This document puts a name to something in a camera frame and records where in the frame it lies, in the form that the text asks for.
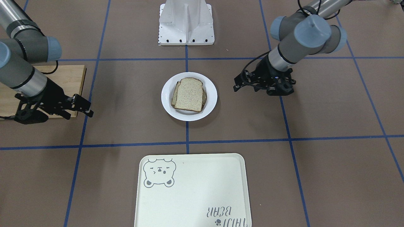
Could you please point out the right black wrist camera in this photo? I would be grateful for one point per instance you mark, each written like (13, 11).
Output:
(27, 111)

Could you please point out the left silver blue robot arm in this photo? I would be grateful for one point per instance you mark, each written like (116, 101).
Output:
(305, 32)

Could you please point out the white column pedestal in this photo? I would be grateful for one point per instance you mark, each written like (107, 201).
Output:
(186, 22)

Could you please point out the white round plate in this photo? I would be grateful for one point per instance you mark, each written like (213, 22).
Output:
(167, 93)

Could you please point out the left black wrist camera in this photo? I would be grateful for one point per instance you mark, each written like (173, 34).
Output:
(282, 86)

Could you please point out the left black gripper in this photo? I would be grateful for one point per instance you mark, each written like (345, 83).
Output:
(266, 71)

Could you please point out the cream bear serving tray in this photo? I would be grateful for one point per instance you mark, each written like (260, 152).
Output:
(193, 190)

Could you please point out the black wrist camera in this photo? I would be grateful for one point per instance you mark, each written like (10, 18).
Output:
(27, 111)
(282, 86)

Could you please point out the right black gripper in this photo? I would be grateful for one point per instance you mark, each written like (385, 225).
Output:
(53, 95)

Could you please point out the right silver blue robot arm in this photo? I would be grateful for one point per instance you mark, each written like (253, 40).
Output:
(26, 46)

